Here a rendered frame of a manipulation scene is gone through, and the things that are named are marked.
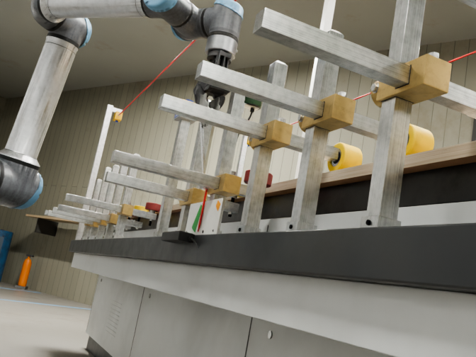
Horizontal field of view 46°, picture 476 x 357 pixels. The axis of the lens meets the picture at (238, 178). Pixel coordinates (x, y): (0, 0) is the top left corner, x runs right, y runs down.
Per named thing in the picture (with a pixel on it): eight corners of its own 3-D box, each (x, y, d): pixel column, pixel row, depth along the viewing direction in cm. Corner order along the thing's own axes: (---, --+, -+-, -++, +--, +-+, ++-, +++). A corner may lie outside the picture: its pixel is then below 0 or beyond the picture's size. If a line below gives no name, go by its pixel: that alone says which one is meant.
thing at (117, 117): (76, 240, 386) (109, 103, 405) (74, 240, 394) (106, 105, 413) (93, 244, 390) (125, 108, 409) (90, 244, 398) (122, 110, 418)
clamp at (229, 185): (222, 190, 151) (225, 172, 152) (204, 195, 163) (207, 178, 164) (241, 195, 153) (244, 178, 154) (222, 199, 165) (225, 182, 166)
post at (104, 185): (88, 243, 337) (106, 166, 346) (87, 243, 340) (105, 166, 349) (93, 244, 338) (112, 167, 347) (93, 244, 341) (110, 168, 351)
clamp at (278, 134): (269, 139, 130) (273, 118, 131) (244, 148, 142) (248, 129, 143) (292, 146, 132) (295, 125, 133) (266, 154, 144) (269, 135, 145)
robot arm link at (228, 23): (223, 13, 175) (251, 10, 169) (215, 50, 172) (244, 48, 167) (207, -3, 167) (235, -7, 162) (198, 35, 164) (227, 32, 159)
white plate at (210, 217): (214, 234, 148) (221, 197, 150) (183, 236, 171) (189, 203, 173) (216, 235, 148) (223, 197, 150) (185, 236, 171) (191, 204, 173)
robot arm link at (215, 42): (202, 42, 168) (232, 52, 171) (200, 57, 167) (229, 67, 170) (214, 31, 160) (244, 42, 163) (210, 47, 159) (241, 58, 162)
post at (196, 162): (178, 241, 178) (207, 98, 187) (174, 241, 181) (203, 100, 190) (188, 243, 179) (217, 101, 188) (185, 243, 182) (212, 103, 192)
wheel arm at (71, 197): (64, 201, 258) (66, 192, 259) (64, 202, 261) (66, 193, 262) (155, 222, 274) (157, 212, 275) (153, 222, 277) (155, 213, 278)
